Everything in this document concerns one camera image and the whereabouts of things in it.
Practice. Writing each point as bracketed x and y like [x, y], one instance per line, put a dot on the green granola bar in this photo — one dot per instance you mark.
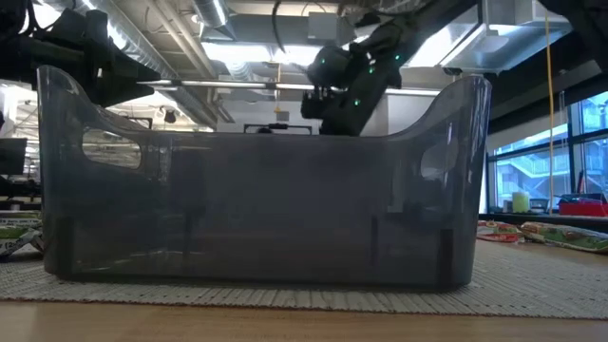
[565, 237]

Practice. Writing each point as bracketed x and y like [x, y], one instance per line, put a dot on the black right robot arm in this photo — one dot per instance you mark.
[394, 43]

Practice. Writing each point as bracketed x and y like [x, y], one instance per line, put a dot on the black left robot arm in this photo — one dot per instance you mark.
[52, 57]

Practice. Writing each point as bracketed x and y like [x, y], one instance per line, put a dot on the yellow hanging sign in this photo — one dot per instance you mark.
[278, 107]

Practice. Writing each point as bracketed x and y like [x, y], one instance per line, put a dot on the long ceiling light bar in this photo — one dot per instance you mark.
[228, 84]

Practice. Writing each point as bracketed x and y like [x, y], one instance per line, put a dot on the dark grey translucent bin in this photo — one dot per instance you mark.
[285, 214]

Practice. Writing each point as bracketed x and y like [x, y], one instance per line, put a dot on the black computer monitor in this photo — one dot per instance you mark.
[12, 157]

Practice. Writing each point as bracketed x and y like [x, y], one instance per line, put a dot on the yellow-green cup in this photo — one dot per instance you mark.
[520, 202]

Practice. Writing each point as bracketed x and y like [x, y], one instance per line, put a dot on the grey woven mat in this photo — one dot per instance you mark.
[522, 285]

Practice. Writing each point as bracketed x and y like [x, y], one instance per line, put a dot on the red box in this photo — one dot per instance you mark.
[582, 209]

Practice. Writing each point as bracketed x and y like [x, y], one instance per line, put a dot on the silver spiral ceiling duct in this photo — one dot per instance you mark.
[142, 47]

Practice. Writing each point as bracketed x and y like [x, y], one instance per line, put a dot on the black bracket bar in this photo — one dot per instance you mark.
[278, 127]

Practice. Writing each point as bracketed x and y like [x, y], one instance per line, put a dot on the silver rectangular ceiling duct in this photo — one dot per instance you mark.
[499, 47]

